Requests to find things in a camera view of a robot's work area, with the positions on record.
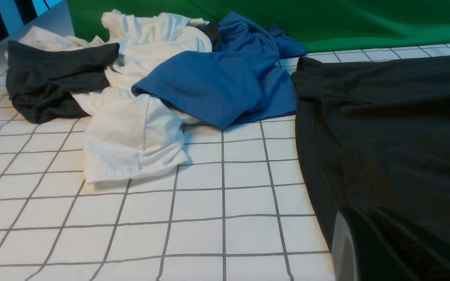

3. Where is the green backdrop cloth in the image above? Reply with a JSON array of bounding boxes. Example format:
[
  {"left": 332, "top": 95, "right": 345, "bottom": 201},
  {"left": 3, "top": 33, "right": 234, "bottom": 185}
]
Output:
[{"left": 67, "top": 0, "right": 450, "bottom": 52}]

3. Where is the dark gray long-sleeved shirt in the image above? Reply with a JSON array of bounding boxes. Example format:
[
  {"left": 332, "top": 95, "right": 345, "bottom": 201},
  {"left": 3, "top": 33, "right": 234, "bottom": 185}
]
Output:
[{"left": 291, "top": 56, "right": 450, "bottom": 256}]

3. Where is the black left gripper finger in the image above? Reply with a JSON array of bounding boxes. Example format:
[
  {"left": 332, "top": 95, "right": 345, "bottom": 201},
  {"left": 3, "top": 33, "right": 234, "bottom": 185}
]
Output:
[{"left": 332, "top": 208, "right": 450, "bottom": 281}]

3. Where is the dark gray crumpled garment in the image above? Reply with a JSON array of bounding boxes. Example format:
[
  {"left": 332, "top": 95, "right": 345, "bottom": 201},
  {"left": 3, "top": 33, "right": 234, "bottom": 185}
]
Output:
[{"left": 6, "top": 41, "right": 120, "bottom": 124}]

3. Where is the white shirt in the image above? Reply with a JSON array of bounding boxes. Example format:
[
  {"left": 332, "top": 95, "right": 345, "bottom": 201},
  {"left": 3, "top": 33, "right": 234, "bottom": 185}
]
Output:
[{"left": 17, "top": 10, "right": 214, "bottom": 183}]

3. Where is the blue shirt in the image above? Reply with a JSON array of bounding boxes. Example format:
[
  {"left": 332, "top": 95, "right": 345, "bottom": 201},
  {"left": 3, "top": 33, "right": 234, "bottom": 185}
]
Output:
[{"left": 132, "top": 11, "right": 306, "bottom": 129}]

